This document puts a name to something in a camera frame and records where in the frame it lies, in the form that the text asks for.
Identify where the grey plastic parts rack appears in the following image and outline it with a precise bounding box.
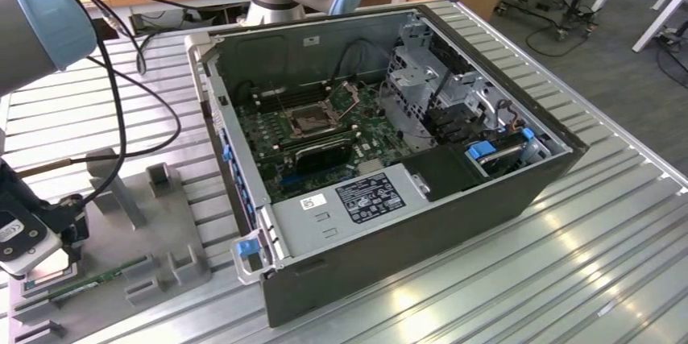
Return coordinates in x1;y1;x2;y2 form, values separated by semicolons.
8;148;214;338

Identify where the metal socket cover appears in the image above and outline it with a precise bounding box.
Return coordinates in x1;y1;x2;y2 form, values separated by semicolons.
320;81;364;118

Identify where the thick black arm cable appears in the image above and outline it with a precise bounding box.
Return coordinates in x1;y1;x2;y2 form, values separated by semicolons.
37;0;130;205

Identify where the green RAM stick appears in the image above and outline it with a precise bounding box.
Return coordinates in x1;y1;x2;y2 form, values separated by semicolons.
49;257;146;301

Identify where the open dark PC case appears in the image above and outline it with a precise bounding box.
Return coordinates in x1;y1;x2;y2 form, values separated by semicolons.
184;4;590;329

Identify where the black cable with brass end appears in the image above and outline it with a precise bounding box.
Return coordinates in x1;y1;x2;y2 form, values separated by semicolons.
13;55;184;179

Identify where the hard disk in blue carrier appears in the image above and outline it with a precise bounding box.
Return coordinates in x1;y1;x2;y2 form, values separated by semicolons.
464;129;540;179

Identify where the white table frame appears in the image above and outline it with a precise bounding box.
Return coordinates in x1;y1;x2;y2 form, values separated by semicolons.
629;0;688;54

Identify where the silver metal drive cage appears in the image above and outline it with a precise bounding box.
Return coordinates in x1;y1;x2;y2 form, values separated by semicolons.
385;13;488;138

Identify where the green motherboard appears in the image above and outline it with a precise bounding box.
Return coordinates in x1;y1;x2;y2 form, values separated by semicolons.
236;77;437;204

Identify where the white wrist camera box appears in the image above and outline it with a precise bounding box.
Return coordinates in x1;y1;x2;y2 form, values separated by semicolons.
0;209;64;279

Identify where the silver power supply box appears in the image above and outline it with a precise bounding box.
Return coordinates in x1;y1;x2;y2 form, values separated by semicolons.
266;161;432;260

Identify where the black glossy fan shroud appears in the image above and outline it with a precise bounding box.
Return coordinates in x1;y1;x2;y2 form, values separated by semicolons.
293;139;356;173

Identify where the CPU with silver top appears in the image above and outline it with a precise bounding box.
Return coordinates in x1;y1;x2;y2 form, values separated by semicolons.
21;261;82;293

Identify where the CPU socket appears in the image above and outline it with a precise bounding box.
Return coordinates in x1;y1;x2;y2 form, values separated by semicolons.
288;106;346;139

